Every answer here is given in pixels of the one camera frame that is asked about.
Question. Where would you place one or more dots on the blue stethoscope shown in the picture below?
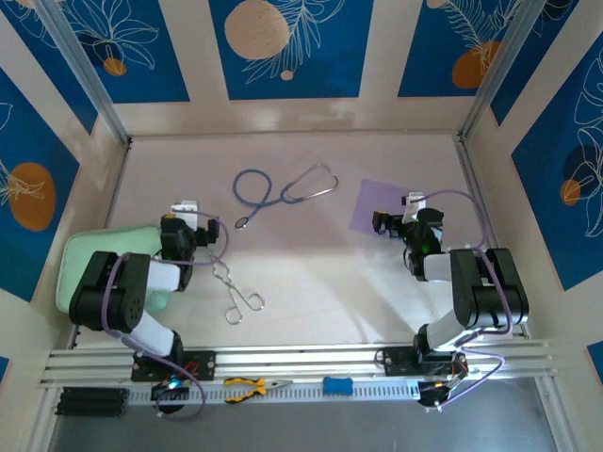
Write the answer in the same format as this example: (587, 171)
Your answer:
(256, 210)

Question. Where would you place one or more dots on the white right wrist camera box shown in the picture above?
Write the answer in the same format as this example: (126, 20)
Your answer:
(414, 202)

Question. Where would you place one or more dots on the black ribbed block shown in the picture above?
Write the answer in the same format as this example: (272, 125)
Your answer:
(92, 402)

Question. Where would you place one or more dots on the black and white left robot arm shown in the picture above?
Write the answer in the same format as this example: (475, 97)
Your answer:
(103, 292)

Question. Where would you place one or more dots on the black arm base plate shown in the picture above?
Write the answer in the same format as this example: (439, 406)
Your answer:
(393, 360)
(205, 365)

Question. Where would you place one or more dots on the mint green zip pouch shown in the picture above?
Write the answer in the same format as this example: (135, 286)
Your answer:
(85, 245)

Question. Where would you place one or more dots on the aluminium mounting rail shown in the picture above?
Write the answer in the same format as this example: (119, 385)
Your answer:
(306, 360)

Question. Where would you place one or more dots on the aluminium corner post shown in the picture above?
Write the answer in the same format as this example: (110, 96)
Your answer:
(85, 66)
(499, 66)

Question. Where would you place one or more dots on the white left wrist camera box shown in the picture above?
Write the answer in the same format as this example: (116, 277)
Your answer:
(184, 209)

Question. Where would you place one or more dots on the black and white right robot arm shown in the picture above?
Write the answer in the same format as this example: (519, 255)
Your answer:
(490, 292)

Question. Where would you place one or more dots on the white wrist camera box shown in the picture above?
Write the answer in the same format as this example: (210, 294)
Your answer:
(184, 209)
(414, 202)

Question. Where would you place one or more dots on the aluminium table edge rail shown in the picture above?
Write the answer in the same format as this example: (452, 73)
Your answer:
(475, 188)
(115, 193)

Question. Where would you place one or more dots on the metal crucible tongs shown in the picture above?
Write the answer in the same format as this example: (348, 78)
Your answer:
(233, 288)

